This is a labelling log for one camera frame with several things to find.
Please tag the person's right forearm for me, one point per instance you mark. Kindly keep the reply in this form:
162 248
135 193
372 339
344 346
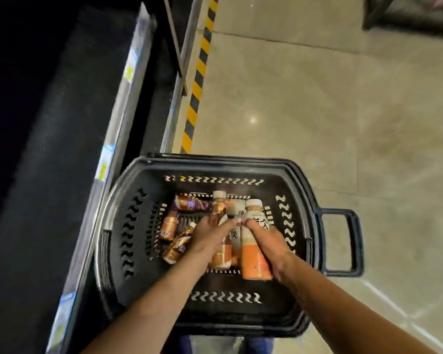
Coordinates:
339 317

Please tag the orange drink bottle white cap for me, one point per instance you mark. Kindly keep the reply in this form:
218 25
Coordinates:
256 265

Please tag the dark metal furniture frame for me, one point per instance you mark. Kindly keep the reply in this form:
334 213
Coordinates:
376 10

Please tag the person's left forearm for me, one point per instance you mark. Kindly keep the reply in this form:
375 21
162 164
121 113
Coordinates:
151 309

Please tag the white label drink bottle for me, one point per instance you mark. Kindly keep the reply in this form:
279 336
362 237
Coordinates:
237 209

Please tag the small brown drink bottle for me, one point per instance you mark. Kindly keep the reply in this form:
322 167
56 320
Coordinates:
169 226

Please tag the dark store shelf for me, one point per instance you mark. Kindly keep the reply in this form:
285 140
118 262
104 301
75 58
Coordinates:
40 162

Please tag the purple brown drink bottle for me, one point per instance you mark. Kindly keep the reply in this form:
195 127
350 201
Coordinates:
190 203

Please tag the person's blue trousers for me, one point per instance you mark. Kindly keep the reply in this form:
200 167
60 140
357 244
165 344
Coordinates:
260 345

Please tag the person's right hand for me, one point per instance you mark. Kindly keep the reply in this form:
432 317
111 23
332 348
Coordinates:
275 252

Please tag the person's left thumb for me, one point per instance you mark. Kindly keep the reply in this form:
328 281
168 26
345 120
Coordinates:
229 225

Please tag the black plastic shopping basket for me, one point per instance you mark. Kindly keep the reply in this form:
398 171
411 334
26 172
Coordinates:
140 232

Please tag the blue yellow price tag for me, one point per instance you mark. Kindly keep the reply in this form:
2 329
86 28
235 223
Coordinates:
131 66
105 162
61 322

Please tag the brown drink bottle white cap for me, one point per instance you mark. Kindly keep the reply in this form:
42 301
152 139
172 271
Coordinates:
177 248
218 208

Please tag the person's left hand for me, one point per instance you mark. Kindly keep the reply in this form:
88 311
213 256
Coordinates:
206 237

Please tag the person's right thumb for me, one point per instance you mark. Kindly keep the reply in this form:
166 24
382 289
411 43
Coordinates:
250 226

